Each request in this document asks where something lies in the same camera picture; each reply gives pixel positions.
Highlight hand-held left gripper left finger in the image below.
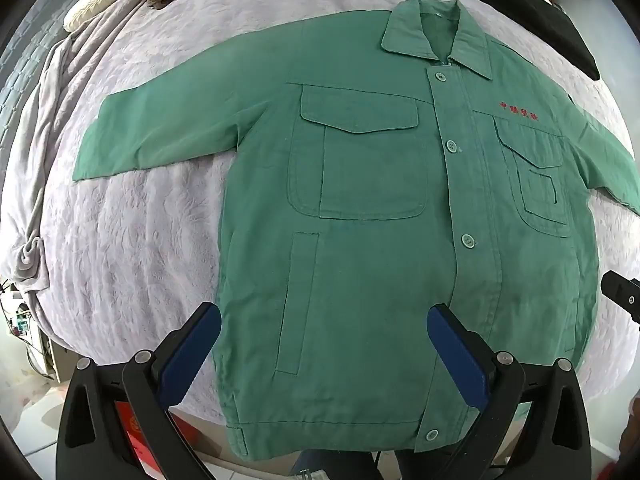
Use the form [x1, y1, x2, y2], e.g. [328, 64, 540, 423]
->
[55, 301, 222, 480]

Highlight green work jacket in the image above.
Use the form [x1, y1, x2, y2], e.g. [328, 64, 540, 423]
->
[71, 0, 640, 461]

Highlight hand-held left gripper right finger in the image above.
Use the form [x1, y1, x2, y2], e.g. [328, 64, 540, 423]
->
[426, 303, 593, 480]

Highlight person's leg in jeans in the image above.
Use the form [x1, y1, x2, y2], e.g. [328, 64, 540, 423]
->
[290, 447, 381, 480]

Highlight lavender embossed bed blanket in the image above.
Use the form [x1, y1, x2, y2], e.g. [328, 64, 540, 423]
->
[0, 0, 640, 456]

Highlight red box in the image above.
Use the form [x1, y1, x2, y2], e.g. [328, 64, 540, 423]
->
[117, 400, 201, 480]

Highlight black folded clothes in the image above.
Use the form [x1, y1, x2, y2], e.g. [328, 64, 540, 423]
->
[451, 0, 601, 81]

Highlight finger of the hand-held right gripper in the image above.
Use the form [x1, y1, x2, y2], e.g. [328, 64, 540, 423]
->
[600, 271, 640, 328]

